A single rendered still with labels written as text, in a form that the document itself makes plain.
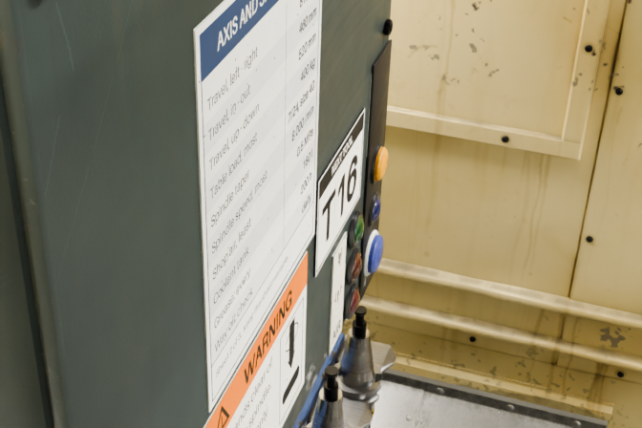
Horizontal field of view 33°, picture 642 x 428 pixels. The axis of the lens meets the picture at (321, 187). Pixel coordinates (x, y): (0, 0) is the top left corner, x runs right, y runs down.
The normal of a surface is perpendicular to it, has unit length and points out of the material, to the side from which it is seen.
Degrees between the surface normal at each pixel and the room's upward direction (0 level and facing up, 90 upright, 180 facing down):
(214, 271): 90
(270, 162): 90
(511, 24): 90
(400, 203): 90
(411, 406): 24
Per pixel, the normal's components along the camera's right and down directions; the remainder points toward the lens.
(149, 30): 0.95, 0.19
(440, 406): -0.11, -0.55
